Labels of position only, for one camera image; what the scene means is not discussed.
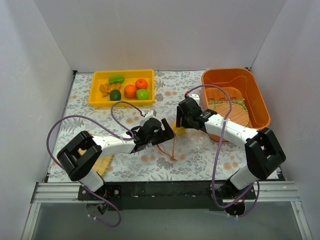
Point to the yellow fake lemon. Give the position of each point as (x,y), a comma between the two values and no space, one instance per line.
(177,130)

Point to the orange plastic tub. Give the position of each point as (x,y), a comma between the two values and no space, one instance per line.
(244,81)

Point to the green fake pepper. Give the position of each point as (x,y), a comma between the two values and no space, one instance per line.
(116,79)

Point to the orange fake tangerine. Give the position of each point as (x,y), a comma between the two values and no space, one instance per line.
(141,83)
(130,91)

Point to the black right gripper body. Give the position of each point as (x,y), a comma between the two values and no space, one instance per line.
(185,118)

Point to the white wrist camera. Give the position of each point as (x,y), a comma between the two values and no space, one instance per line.
(150,114)
(196,97)

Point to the square bamboo mat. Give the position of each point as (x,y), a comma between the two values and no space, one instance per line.
(104,161)

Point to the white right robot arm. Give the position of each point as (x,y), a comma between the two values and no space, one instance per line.
(262,149)

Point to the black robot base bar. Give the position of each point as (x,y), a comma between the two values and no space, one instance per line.
(159,195)

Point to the dark green fake avocado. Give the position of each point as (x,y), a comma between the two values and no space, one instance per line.
(115,95)

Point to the light green fake apple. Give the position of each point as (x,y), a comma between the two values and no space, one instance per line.
(142,94)

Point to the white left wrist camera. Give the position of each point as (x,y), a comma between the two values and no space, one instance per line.
(150,114)

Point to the round woven bamboo basket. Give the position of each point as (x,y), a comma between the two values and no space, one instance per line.
(239,114)

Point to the green bamboo mat in tub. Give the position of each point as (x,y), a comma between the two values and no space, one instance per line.
(212,104)

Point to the yellow plastic tray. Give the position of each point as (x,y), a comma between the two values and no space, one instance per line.
(101,77)

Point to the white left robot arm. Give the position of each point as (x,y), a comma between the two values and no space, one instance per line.
(81,153)

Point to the clear zip top bag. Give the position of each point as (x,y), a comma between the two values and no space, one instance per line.
(183,145)

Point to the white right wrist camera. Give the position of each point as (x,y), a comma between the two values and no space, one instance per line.
(196,97)

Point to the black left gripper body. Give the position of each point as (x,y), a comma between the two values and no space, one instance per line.
(163,131)

